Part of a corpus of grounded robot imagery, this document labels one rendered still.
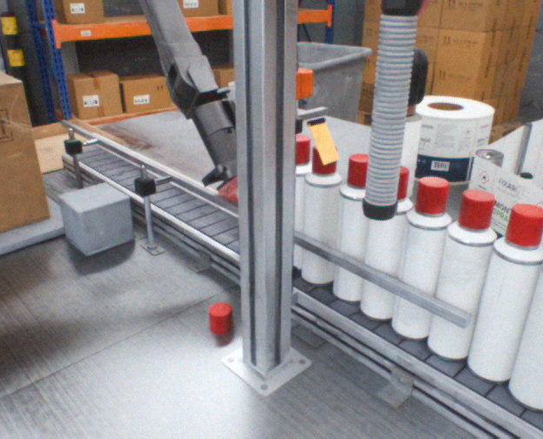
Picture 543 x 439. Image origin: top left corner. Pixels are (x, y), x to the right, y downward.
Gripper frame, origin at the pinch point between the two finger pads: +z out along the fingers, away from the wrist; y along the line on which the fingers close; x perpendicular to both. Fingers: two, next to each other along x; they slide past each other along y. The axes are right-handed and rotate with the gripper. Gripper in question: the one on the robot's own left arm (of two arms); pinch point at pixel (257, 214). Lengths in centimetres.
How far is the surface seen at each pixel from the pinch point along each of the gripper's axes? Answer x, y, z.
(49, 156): 70, -3, -45
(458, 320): -30.6, -4.8, 22.3
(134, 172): 37.7, 2.2, -23.9
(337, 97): 146, 210, -68
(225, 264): 6.5, -5.6, 4.9
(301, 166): -15.1, -0.8, -2.3
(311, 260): -10.5, -2.8, 10.2
